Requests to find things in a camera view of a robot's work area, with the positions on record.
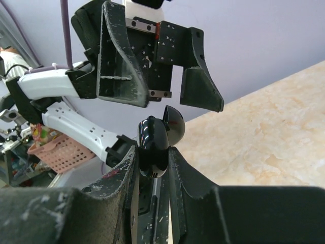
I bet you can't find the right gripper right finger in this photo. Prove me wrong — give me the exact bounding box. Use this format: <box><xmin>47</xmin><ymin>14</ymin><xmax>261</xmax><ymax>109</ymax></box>
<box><xmin>168</xmin><ymin>147</ymin><xmax>231</xmax><ymax>243</ymax></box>

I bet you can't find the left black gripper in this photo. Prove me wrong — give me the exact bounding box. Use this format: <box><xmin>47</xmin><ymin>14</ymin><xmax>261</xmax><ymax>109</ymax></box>
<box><xmin>96</xmin><ymin>1</ymin><xmax>224</xmax><ymax>112</ymax></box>

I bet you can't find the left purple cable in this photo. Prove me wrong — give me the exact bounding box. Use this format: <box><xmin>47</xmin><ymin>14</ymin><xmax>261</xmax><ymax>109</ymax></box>
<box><xmin>5</xmin><ymin>0</ymin><xmax>74</xmax><ymax>74</ymax></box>

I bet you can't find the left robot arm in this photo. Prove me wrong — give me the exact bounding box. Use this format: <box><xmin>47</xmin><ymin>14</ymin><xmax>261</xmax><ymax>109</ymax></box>
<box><xmin>7</xmin><ymin>1</ymin><xmax>224</xmax><ymax>162</ymax></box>

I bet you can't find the black round charging case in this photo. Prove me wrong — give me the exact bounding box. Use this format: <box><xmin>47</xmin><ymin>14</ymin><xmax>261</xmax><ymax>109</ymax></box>
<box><xmin>137</xmin><ymin>105</ymin><xmax>185</xmax><ymax>178</ymax></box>

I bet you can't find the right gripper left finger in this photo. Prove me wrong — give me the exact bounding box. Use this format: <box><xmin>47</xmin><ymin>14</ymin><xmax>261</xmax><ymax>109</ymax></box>
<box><xmin>81</xmin><ymin>146</ymin><xmax>137</xmax><ymax>243</ymax></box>

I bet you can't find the pink plastic basket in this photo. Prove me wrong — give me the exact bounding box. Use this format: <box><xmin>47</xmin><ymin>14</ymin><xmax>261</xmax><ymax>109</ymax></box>
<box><xmin>27</xmin><ymin>135</ymin><xmax>95</xmax><ymax>173</ymax></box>

